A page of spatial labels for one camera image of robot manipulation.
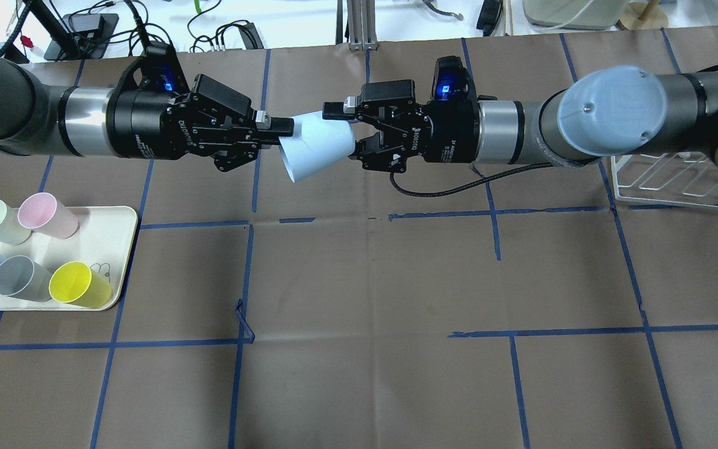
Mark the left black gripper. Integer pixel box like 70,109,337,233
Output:
107,42,295,171

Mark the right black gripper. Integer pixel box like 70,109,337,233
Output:
322,56,481,173

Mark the light blue plastic cup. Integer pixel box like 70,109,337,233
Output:
280,111,355,183

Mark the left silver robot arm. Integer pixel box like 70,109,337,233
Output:
0,42,294,171

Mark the pink plastic cup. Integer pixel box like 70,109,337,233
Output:
17,191,80,239

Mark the yellow plastic cup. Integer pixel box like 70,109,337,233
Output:
49,261,112,309

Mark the grey plastic cup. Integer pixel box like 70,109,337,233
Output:
0,255,51,303

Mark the cream rectangular tray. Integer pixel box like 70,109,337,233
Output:
0,206,138,312

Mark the black monitor stand base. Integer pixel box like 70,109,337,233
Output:
42,12,119,60

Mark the wooden mug tree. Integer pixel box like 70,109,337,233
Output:
616,0,669,31

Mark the aluminium frame post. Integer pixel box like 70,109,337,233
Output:
347,0,378,52

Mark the white wire cup rack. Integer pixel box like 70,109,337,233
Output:
609,152,718,208

